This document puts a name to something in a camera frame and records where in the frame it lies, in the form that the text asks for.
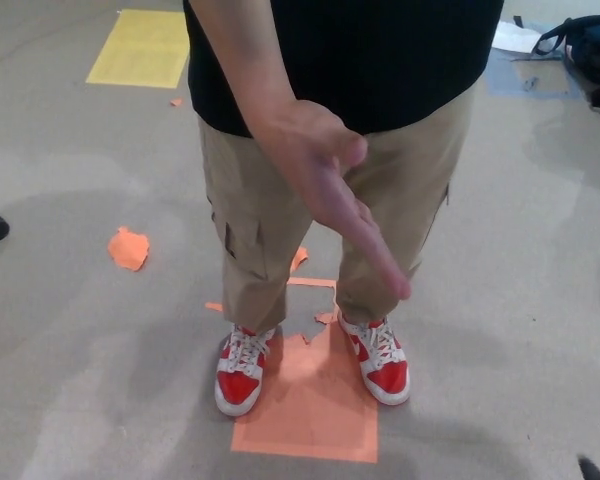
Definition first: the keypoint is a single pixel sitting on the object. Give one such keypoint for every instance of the person's right hand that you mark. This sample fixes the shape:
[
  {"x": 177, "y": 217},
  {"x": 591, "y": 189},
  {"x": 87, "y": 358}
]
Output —
[{"x": 325, "y": 190}]

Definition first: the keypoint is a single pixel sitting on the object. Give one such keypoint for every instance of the person's right forearm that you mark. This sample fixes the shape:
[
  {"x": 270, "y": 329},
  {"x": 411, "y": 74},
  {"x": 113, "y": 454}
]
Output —
[{"x": 240, "y": 55}]

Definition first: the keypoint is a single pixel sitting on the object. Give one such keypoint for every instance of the khaki cargo pants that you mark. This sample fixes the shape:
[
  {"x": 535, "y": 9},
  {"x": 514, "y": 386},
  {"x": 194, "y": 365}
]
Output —
[{"x": 260, "y": 210}]

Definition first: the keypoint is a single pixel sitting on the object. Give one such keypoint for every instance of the curled orange paper scrap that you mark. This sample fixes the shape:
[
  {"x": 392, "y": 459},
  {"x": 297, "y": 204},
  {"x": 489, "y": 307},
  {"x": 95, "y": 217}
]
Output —
[{"x": 299, "y": 257}]

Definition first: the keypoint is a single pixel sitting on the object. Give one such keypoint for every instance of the torn orange tape shred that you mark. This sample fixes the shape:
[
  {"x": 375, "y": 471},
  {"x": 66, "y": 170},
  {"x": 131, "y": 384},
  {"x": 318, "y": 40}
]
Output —
[{"x": 325, "y": 318}]

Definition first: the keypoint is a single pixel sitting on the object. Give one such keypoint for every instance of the black t-shirt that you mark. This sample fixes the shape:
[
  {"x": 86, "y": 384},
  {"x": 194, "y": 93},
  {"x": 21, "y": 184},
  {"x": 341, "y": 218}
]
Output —
[{"x": 380, "y": 50}]

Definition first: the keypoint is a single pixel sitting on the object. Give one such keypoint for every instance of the thin orange tape sliver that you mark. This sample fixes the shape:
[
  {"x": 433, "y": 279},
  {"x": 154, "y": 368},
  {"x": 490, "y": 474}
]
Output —
[{"x": 213, "y": 306}]

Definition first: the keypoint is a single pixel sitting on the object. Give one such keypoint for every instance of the tiny orange paper scrap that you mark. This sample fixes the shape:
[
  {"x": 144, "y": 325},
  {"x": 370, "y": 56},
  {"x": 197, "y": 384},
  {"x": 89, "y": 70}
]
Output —
[{"x": 177, "y": 102}]

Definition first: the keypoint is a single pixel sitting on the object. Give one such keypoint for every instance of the red white left sneaker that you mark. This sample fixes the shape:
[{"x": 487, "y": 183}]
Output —
[{"x": 385, "y": 375}]

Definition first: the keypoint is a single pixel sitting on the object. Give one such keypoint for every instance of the red white sneaker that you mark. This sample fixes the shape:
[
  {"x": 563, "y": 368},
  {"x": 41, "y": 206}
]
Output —
[
  {"x": 385, "y": 375},
  {"x": 236, "y": 385}
]

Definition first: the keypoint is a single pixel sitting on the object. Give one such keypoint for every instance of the large crumpled orange paper scrap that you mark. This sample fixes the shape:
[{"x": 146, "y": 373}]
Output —
[{"x": 128, "y": 249}]

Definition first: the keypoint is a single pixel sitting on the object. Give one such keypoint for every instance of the blue tape floor square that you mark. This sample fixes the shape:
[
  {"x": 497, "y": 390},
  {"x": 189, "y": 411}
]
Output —
[{"x": 505, "y": 75}]

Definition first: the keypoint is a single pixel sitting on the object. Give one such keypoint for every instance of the red white right sneaker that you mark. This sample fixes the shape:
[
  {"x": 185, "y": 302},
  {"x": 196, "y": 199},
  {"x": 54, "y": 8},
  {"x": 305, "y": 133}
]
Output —
[{"x": 236, "y": 385}]

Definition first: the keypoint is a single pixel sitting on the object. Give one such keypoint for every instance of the orange square floor marker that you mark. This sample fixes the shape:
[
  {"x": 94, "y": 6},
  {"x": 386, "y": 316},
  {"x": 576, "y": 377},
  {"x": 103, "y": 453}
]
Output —
[{"x": 310, "y": 415}]

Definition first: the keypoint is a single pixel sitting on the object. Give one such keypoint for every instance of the yellow rectangular floor marker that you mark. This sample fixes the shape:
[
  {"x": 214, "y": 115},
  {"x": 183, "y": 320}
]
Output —
[{"x": 137, "y": 50}]

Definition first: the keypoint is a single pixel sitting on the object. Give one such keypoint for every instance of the white paper sheet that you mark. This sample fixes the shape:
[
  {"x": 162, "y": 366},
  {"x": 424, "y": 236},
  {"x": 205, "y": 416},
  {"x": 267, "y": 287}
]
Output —
[{"x": 512, "y": 35}]

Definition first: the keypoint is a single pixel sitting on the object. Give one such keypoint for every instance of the dark blue backpack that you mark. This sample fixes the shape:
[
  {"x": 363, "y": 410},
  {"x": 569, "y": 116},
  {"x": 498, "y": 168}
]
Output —
[{"x": 597, "y": 45}]

